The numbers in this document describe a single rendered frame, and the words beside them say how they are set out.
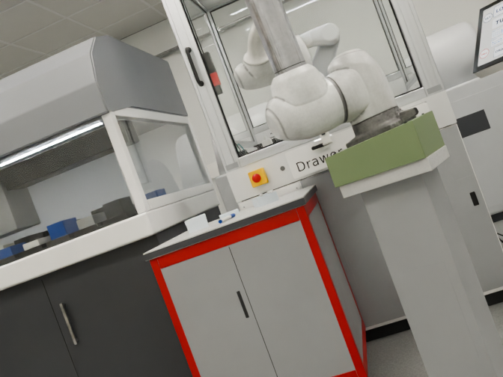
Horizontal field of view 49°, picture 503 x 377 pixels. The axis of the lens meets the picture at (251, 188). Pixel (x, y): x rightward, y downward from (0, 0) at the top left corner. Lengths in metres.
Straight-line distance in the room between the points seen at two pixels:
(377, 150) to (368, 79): 0.22
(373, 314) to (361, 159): 1.08
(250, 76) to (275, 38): 0.35
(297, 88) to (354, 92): 0.18
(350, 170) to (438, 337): 0.57
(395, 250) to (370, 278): 0.80
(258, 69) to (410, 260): 0.83
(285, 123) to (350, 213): 0.94
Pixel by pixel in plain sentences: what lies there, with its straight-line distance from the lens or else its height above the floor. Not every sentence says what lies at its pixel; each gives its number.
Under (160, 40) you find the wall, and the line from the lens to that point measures 6.14.
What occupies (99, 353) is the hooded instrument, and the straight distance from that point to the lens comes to 2.72.
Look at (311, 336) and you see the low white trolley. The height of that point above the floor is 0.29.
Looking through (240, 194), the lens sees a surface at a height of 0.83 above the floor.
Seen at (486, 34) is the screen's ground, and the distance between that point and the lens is 2.38.
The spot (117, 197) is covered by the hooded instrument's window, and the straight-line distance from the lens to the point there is 2.45.
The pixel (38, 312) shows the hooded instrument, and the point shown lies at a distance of 2.81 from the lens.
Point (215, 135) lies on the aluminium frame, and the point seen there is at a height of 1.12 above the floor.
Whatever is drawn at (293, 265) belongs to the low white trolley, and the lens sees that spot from 1.93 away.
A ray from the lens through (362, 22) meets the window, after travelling 2.53.
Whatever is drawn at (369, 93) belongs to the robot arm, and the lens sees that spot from 1.71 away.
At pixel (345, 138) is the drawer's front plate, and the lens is 2.15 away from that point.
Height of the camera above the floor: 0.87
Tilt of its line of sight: 1 degrees down
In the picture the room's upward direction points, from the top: 20 degrees counter-clockwise
